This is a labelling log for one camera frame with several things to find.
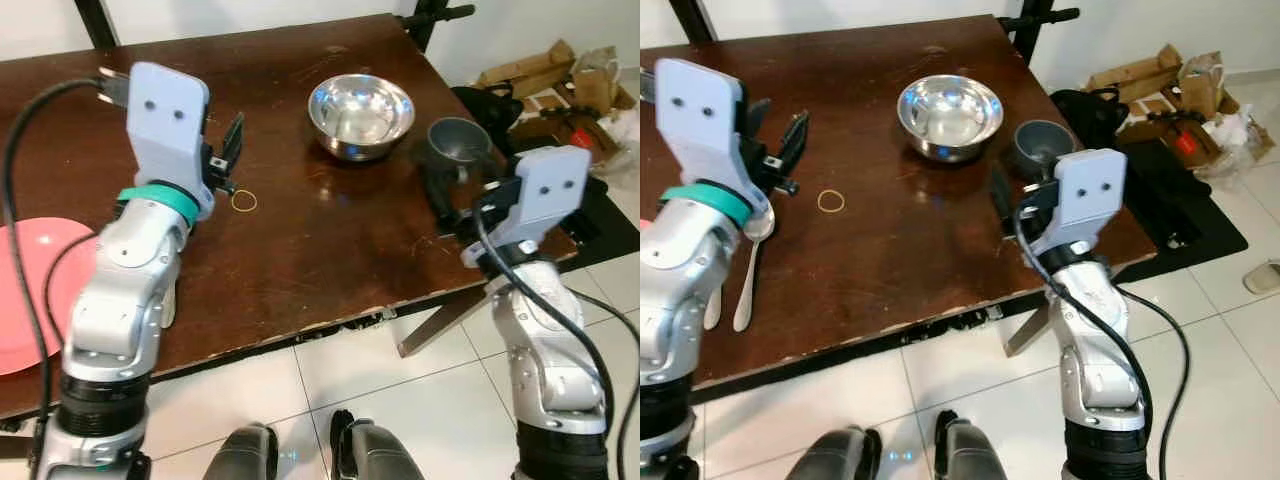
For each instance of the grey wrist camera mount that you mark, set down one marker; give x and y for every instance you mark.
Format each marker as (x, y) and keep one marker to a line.
(165, 120)
(1092, 195)
(545, 195)
(705, 120)

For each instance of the grey left robot leg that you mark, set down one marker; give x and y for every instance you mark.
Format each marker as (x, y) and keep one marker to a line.
(835, 455)
(245, 455)

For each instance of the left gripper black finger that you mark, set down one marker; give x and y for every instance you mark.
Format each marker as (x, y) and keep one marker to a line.
(795, 140)
(235, 140)
(758, 118)

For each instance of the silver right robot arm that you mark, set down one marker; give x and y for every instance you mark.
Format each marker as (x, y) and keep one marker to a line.
(545, 370)
(1095, 380)

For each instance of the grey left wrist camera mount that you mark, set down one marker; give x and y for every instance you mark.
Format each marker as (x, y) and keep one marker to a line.
(165, 120)
(705, 120)

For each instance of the black bag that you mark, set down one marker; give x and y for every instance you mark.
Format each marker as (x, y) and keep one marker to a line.
(485, 105)
(1085, 110)

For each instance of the dark brown wooden table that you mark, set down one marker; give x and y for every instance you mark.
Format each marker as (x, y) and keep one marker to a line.
(320, 250)
(900, 260)

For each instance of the white plastic bag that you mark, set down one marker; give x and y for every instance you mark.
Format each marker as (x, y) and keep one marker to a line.
(622, 128)
(1238, 132)

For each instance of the grey right robot leg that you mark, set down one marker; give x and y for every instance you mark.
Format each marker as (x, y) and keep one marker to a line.
(970, 450)
(375, 450)

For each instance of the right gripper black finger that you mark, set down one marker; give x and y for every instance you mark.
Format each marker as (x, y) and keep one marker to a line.
(1003, 192)
(443, 205)

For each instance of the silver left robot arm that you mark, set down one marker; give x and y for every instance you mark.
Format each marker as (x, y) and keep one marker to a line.
(675, 290)
(125, 290)

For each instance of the black metal stand leg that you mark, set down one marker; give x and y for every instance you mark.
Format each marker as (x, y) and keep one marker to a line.
(692, 18)
(96, 22)

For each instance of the grey robot leg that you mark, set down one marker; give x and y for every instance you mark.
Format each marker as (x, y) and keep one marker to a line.
(375, 450)
(245, 455)
(970, 450)
(835, 455)

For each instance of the brown cardboard box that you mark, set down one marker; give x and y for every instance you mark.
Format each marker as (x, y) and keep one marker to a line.
(525, 68)
(1135, 72)

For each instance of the slanted table leg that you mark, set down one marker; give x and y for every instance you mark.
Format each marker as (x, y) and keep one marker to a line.
(1028, 330)
(440, 325)

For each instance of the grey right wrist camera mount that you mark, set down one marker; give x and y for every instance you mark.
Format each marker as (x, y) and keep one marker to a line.
(1092, 195)
(545, 195)

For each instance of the black stand leg with knob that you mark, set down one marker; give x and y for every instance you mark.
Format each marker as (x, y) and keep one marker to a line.
(1035, 25)
(430, 20)

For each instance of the brown paper bag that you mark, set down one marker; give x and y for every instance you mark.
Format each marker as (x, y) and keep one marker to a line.
(1200, 85)
(595, 80)

